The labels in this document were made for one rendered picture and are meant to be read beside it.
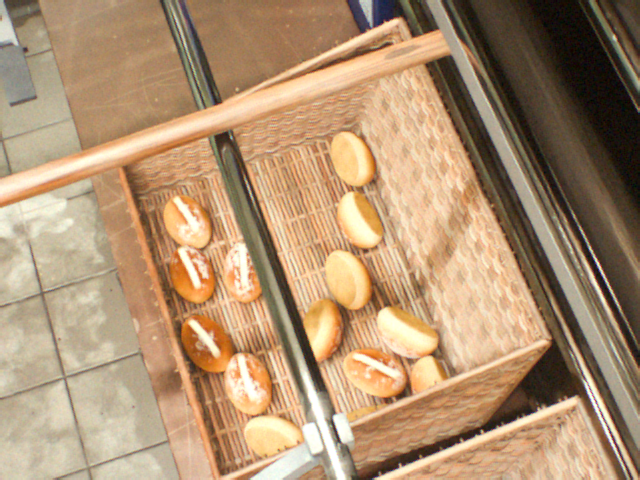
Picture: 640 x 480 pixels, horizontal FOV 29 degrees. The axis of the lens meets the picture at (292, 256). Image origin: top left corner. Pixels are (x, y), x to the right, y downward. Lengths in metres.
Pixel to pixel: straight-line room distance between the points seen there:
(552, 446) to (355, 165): 0.56
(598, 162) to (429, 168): 0.75
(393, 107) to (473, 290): 0.32
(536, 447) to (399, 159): 0.50
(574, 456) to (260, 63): 0.90
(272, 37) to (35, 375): 0.88
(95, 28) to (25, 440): 0.84
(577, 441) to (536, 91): 0.62
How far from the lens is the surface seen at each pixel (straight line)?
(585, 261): 1.03
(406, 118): 1.87
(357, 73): 1.37
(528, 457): 1.76
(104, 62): 2.19
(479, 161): 1.61
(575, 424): 1.61
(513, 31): 1.17
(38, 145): 2.83
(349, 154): 1.97
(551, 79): 1.14
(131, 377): 2.54
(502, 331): 1.73
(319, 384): 1.25
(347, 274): 1.87
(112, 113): 2.13
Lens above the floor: 2.35
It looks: 64 degrees down
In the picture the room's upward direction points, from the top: 8 degrees counter-clockwise
